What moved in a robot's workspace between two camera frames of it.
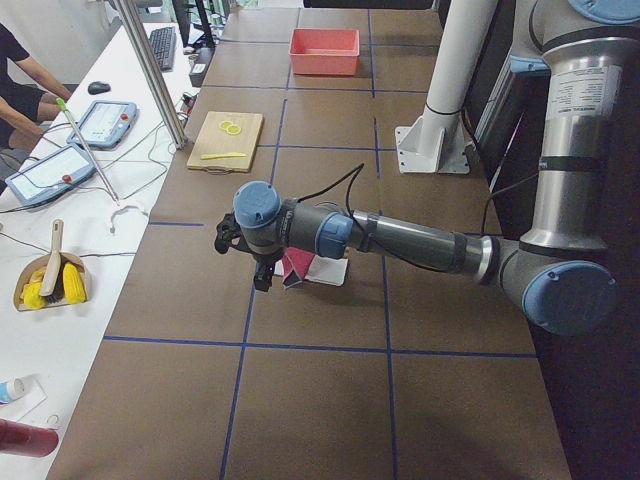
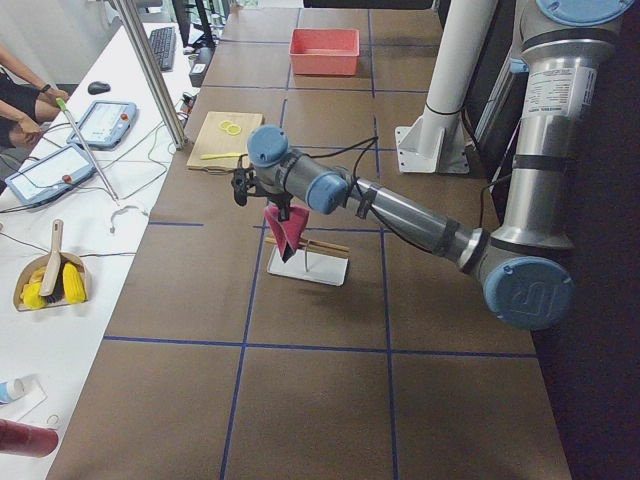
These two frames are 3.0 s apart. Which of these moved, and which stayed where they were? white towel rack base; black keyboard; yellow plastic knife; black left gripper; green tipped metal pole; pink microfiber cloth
Moved: pink microfiber cloth; black left gripper
Stayed: black keyboard; yellow plastic knife; green tipped metal pole; white towel rack base
